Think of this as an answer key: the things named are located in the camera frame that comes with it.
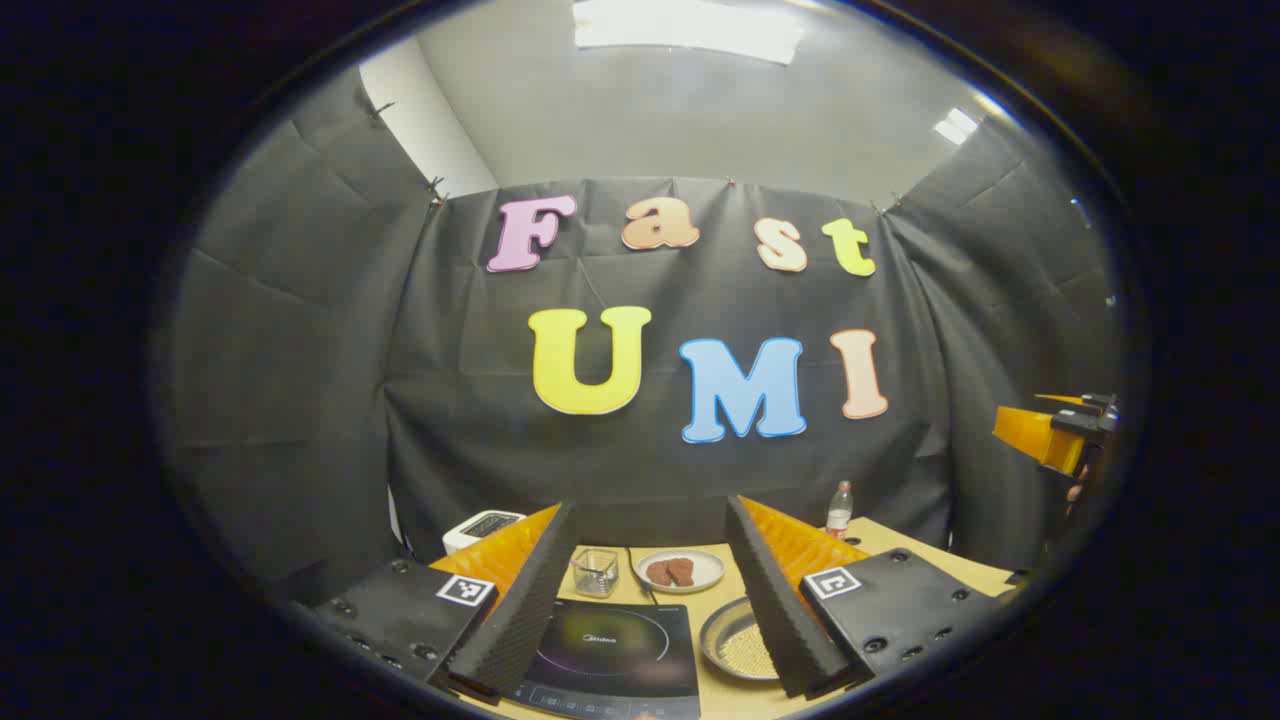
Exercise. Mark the red meat piece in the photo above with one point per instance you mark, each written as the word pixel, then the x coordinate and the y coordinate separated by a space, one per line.
pixel 683 572
pixel 658 573

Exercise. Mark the white toaster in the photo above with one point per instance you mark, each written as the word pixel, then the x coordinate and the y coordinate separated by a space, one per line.
pixel 480 528

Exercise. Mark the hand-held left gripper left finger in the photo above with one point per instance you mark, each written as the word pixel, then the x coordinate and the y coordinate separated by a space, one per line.
pixel 525 610

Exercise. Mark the black induction cooktop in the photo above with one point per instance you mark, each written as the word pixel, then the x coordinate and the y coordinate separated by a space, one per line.
pixel 610 650

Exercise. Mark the pile of soybeans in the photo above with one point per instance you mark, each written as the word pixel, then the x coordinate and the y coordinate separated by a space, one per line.
pixel 752 655

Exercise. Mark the white round plate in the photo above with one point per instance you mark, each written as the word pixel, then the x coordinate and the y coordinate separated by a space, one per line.
pixel 708 565

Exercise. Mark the clear plastic water bottle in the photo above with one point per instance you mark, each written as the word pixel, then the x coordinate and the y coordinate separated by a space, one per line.
pixel 839 515

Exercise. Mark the small ceiling light panel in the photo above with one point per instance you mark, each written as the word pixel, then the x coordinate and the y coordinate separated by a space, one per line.
pixel 957 126

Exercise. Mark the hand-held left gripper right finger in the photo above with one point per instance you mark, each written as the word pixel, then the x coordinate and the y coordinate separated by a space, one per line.
pixel 780 610

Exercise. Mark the large ceiling light panel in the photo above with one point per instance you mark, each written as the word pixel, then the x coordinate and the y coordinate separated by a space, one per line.
pixel 690 30

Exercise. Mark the stainless steel pot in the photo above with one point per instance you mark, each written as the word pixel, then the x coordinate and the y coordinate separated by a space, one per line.
pixel 722 635

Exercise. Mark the black backdrop cloth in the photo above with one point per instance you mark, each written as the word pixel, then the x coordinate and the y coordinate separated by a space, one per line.
pixel 450 400

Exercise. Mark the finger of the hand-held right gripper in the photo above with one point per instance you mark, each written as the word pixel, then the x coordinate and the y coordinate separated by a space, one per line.
pixel 1090 404
pixel 1035 435

